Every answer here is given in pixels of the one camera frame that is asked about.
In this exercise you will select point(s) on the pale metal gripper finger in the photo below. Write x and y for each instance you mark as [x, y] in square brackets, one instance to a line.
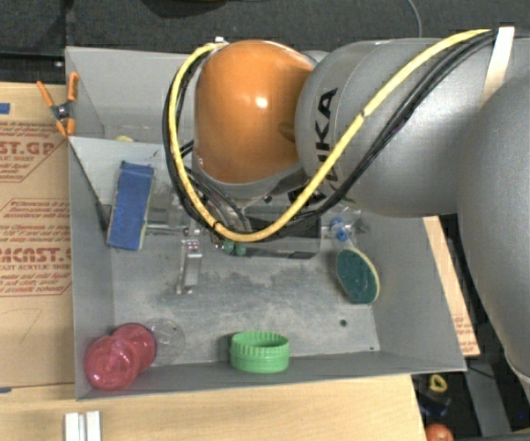
[192, 269]
[168, 230]

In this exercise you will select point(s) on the blue sponge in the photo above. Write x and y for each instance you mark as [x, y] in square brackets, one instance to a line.
[130, 209]

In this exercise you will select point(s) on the clear thing with blue caps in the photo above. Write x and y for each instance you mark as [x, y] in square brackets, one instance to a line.
[341, 229]

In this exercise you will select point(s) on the grey metal bin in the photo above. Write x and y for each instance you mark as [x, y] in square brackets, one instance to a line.
[264, 301]

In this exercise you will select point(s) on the clear plastic cup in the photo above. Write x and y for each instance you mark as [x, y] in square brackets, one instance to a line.
[170, 340]

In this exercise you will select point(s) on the green and yellow round sponge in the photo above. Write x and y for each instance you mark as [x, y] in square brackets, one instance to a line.
[357, 276]

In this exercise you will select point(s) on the red plastic round cup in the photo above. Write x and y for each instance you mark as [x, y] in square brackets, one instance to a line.
[108, 365]
[139, 342]

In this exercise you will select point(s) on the small yellow round thing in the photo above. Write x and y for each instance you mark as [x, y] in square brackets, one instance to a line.
[124, 138]

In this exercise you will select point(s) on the green plastic lid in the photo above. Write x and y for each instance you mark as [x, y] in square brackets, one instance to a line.
[259, 353]

